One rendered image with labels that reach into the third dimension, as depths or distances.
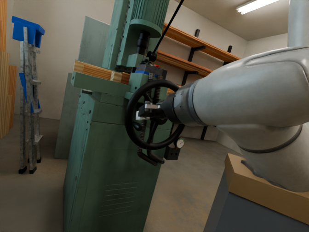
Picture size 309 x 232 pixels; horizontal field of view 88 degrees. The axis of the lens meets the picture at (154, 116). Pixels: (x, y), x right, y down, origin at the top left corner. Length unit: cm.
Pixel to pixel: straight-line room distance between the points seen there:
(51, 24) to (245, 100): 321
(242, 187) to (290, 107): 54
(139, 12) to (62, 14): 247
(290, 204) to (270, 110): 58
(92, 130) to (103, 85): 20
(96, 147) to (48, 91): 255
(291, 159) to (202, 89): 17
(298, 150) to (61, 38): 320
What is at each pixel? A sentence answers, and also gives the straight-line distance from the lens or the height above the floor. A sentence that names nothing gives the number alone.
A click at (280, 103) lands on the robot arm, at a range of 22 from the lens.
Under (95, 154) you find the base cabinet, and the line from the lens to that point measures 80.
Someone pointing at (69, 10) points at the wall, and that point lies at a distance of 333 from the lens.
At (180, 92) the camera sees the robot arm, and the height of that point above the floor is 91.
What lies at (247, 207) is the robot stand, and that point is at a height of 57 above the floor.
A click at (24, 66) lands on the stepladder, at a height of 84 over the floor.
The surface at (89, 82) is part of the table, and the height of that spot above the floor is 87.
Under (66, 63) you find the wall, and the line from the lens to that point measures 320.
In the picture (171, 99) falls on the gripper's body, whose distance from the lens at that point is 34.
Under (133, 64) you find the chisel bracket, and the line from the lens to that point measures 91.
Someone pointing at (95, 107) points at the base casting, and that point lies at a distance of 73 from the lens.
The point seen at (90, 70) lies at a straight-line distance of 86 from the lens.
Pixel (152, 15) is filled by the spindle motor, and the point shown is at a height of 125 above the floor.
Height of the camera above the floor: 90
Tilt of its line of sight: 8 degrees down
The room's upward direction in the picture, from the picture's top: 14 degrees clockwise
